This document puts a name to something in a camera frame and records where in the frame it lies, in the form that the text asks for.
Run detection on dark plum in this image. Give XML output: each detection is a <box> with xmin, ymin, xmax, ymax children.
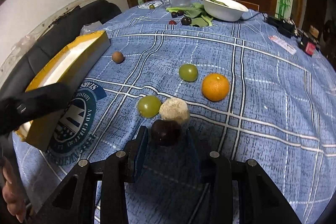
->
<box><xmin>150</xmin><ymin>119</ymin><xmax>182</xmax><ymax>147</ymax></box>

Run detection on green grape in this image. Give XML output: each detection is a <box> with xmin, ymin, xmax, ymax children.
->
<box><xmin>137</xmin><ymin>96</ymin><xmax>162</xmax><ymax>118</ymax></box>
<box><xmin>179</xmin><ymin>64</ymin><xmax>198</xmax><ymax>82</ymax></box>

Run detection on white fruit chunk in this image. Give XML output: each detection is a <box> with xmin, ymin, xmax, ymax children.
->
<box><xmin>159</xmin><ymin>97</ymin><xmax>190</xmax><ymax>124</ymax></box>

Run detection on orange tangerine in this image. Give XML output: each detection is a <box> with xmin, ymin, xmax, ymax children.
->
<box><xmin>201</xmin><ymin>73</ymin><xmax>230</xmax><ymax>102</ymax></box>

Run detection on brown longan fruit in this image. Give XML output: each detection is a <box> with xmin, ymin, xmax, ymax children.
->
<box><xmin>112</xmin><ymin>51</ymin><xmax>125</xmax><ymax>64</ymax></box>

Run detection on left hand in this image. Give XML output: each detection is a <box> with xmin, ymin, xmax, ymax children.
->
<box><xmin>2</xmin><ymin>157</ymin><xmax>26</xmax><ymax>223</ymax></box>

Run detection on black leather sofa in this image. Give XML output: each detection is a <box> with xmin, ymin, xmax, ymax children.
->
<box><xmin>1</xmin><ymin>0</ymin><xmax>121</xmax><ymax>99</ymax></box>

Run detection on yellow white tray box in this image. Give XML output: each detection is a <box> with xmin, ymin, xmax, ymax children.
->
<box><xmin>16</xmin><ymin>31</ymin><xmax>110</xmax><ymax>152</ymax></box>

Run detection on blue plaid tablecloth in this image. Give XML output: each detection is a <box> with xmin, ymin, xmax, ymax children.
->
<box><xmin>13</xmin><ymin>8</ymin><xmax>335</xmax><ymax>223</ymax></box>

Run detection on clear plastic bag on sofa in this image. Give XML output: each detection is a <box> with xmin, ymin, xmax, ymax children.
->
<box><xmin>80</xmin><ymin>21</ymin><xmax>102</xmax><ymax>36</ymax></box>

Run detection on white paper card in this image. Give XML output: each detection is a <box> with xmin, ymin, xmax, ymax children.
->
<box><xmin>268</xmin><ymin>35</ymin><xmax>297</xmax><ymax>55</ymax></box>

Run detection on small dark grape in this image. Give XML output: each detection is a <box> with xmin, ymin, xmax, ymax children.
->
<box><xmin>181</xmin><ymin>16</ymin><xmax>192</xmax><ymax>26</ymax></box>

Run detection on red jujube date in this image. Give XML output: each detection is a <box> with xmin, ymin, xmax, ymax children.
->
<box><xmin>169</xmin><ymin>20</ymin><xmax>177</xmax><ymax>25</ymax></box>

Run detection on red black small box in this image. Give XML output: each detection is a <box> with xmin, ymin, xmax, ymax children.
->
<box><xmin>298</xmin><ymin>36</ymin><xmax>317</xmax><ymax>56</ymax></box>

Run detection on green leafy vegetable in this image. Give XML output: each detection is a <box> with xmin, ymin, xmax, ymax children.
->
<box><xmin>166</xmin><ymin>2</ymin><xmax>213</xmax><ymax>28</ymax></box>

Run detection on black electronic devices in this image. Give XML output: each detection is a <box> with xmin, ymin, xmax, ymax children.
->
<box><xmin>266</xmin><ymin>15</ymin><xmax>295</xmax><ymax>38</ymax></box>

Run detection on white bowl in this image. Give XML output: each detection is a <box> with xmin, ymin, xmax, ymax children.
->
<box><xmin>202</xmin><ymin>0</ymin><xmax>248</xmax><ymax>22</ymax></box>

